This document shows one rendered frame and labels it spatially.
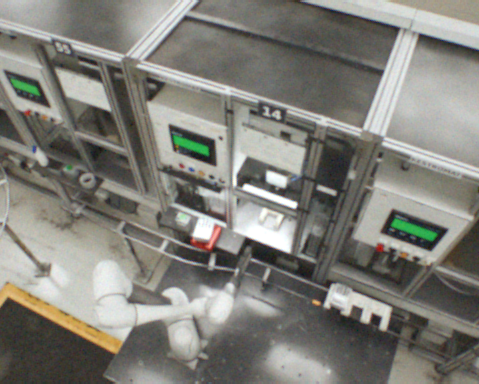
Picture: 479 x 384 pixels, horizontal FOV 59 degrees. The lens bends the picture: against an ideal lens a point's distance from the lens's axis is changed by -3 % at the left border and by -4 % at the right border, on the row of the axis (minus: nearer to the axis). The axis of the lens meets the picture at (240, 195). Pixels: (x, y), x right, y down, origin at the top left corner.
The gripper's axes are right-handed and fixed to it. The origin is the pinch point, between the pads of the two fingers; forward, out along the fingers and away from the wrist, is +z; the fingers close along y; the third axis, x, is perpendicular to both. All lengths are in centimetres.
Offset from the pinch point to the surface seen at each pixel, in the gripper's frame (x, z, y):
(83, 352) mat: 99, -74, -111
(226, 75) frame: 26, 34, 88
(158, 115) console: 57, 20, 64
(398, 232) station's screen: -66, 18, 44
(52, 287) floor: 153, -42, -112
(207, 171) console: 32, 20, 33
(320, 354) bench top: -57, -21, -45
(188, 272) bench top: 38, -7, -44
